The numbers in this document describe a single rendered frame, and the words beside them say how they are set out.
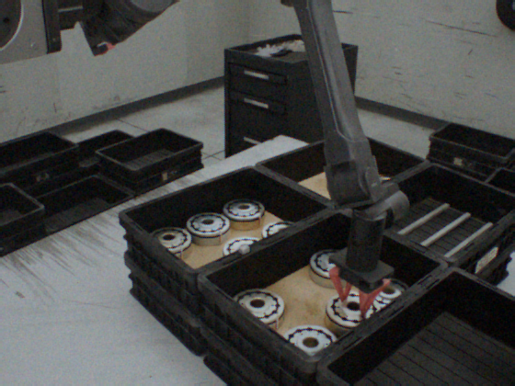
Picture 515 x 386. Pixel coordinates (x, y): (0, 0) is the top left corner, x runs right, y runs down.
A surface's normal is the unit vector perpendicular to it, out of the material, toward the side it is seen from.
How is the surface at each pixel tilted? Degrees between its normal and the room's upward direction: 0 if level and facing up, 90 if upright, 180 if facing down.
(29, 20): 90
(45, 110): 90
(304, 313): 0
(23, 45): 90
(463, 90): 90
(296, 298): 0
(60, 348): 0
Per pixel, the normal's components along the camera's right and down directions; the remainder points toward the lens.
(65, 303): 0.02, -0.89
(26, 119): 0.76, 0.31
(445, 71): -0.65, 0.33
